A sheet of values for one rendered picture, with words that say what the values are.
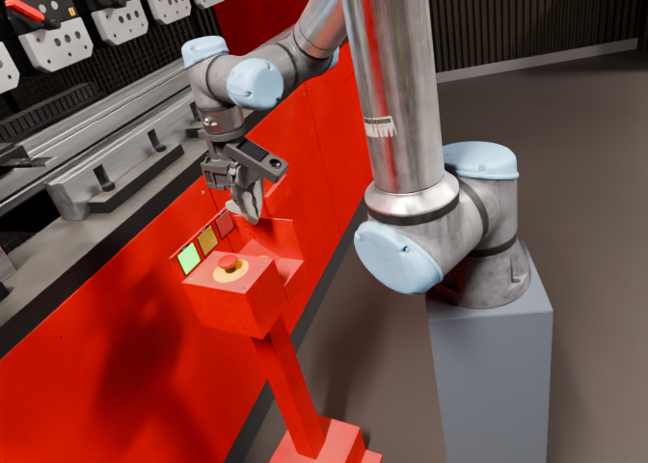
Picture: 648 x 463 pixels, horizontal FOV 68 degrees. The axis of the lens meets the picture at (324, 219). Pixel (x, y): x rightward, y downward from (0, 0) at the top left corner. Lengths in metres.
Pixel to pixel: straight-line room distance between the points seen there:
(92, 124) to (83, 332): 0.70
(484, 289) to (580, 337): 1.10
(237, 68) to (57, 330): 0.58
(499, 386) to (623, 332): 1.04
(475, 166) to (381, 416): 1.10
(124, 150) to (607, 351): 1.54
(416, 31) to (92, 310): 0.81
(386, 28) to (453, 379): 0.58
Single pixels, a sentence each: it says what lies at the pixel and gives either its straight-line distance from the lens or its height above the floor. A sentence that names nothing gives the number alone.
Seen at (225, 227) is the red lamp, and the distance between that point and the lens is 1.07.
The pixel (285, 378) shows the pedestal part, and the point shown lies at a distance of 1.18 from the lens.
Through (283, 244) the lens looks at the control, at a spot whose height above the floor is 0.74.
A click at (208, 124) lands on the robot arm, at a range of 0.88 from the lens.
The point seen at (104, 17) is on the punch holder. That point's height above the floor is 1.24.
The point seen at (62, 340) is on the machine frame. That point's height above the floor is 0.77.
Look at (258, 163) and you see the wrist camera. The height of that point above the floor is 0.98.
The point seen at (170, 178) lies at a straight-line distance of 1.23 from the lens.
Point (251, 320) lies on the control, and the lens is 0.95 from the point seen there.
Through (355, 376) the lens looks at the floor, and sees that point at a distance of 1.74.
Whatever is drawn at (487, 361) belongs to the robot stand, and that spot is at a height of 0.68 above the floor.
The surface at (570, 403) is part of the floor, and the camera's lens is 1.66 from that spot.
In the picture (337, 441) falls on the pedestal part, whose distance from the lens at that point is 1.46.
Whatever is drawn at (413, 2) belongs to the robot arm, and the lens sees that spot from 0.51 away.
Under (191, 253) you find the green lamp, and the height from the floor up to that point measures 0.82.
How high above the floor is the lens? 1.31
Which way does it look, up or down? 31 degrees down
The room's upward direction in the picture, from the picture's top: 14 degrees counter-clockwise
